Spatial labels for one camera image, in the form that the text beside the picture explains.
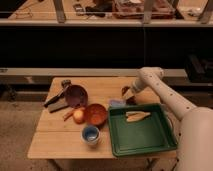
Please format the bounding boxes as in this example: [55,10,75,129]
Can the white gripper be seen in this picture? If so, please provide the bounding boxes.
[122,78,146,100]

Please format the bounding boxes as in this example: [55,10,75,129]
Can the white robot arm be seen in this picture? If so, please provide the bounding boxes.
[128,67,213,171]

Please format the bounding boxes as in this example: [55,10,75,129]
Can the green plastic tray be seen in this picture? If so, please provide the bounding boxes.
[108,104,177,157]

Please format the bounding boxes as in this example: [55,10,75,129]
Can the cluttered tray on bench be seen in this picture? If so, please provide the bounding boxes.
[112,0,175,19]

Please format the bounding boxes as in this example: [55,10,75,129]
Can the light blue sponge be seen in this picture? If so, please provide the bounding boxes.
[109,100,126,108]

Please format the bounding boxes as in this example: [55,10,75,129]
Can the orange wooden bowl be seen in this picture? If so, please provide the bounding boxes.
[84,104,108,126]

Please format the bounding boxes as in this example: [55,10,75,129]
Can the dark purple plate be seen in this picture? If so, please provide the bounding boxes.
[65,85,88,108]

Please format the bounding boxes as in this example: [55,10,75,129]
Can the blue white cup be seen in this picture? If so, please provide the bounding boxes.
[82,125,100,146]

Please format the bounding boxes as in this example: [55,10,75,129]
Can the wooden table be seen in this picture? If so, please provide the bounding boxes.
[27,77,134,160]

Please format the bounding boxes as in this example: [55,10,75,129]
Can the small grey metal object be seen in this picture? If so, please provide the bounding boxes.
[61,79,71,88]

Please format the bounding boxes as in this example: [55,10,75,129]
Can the grey cleaver blade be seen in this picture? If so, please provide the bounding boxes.
[48,99,68,113]

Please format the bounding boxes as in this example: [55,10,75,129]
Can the black box on shelf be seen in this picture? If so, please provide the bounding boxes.
[185,55,213,83]

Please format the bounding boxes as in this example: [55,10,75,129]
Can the black remote on bench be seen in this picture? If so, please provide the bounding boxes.
[73,4,85,16]

